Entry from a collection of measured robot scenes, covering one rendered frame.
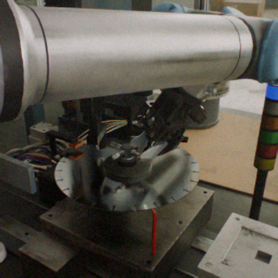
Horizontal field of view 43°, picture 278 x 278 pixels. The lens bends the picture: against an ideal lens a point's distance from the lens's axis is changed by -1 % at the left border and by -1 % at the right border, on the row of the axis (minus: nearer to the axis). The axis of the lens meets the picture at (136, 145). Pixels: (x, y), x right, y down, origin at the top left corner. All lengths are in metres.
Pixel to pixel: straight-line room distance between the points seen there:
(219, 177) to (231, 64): 0.81
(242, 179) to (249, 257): 0.53
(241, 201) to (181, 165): 0.32
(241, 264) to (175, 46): 0.45
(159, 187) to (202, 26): 0.45
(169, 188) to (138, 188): 0.06
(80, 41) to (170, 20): 0.10
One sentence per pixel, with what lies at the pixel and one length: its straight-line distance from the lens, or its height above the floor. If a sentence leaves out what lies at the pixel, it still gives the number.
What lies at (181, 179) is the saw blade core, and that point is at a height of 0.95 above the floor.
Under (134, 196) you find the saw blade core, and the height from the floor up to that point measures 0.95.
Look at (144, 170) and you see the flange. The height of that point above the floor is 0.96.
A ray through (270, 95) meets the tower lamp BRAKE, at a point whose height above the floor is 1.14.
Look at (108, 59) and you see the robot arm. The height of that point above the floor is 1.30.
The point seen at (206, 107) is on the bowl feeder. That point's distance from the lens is 1.46.
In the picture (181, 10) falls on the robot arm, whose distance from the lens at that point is 0.53.
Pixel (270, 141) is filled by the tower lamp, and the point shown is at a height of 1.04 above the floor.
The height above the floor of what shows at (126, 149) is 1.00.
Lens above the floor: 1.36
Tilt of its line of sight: 27 degrees down
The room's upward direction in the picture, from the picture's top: straight up
